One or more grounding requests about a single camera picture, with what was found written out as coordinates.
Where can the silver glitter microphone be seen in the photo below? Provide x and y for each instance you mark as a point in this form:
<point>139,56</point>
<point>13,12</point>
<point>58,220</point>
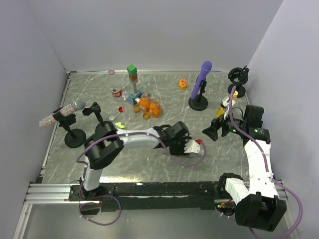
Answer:
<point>76,105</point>

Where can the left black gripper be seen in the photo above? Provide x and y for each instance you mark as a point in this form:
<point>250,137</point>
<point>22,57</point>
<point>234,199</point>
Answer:
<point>180,152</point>

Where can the yellow orange toy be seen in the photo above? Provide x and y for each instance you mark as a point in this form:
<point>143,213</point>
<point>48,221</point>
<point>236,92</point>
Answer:
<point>183,84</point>

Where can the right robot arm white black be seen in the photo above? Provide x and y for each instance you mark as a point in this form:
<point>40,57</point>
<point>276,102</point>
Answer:
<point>258,206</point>

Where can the empty black microphone stand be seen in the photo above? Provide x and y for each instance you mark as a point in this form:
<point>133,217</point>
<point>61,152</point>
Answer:
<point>103,124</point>

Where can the black stand holding microphone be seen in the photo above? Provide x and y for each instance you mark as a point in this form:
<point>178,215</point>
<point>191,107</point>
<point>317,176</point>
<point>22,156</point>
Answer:
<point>74,138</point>

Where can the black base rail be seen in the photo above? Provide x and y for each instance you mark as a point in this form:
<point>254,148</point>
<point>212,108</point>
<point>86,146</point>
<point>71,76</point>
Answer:
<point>152,195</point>

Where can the black microphone stand centre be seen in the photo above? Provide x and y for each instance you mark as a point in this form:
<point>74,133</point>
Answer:
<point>200,102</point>

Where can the lime green block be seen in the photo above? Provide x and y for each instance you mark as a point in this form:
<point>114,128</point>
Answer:
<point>119,125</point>

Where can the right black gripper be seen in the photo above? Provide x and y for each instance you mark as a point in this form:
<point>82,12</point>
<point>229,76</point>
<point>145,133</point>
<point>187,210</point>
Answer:
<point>216,123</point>

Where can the purple microphone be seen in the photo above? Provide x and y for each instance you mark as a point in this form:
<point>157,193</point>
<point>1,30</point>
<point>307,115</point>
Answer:
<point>205,69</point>

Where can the red label water bottle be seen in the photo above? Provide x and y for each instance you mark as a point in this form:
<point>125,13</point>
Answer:
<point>115,84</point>

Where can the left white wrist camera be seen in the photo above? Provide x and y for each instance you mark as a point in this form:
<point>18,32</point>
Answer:
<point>193,147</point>

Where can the yellow juice bottle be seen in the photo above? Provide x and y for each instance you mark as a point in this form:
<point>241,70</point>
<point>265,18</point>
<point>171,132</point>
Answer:
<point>234,100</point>

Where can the tall orange bottle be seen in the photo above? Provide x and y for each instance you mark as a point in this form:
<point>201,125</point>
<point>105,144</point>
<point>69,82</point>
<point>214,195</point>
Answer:
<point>145,103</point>

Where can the black ring stand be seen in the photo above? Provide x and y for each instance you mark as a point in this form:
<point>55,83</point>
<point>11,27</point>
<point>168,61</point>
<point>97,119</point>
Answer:
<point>238,78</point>

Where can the short orange bottle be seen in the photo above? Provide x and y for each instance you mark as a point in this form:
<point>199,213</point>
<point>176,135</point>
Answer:
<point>155,109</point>

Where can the orange cap near bottles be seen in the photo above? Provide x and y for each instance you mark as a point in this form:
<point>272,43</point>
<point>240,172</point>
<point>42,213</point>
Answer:
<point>136,109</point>

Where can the colourful block tower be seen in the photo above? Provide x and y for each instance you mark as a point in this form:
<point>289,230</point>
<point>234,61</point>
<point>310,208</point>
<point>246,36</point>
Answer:
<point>137,89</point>

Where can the small clear bottle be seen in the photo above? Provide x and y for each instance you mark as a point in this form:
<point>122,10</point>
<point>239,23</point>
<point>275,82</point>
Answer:
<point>127,97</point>

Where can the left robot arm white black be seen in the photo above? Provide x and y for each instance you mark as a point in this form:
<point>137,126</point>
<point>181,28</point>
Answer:
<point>105,145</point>

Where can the orange cap front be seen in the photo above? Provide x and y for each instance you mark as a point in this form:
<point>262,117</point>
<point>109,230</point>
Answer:
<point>146,116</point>

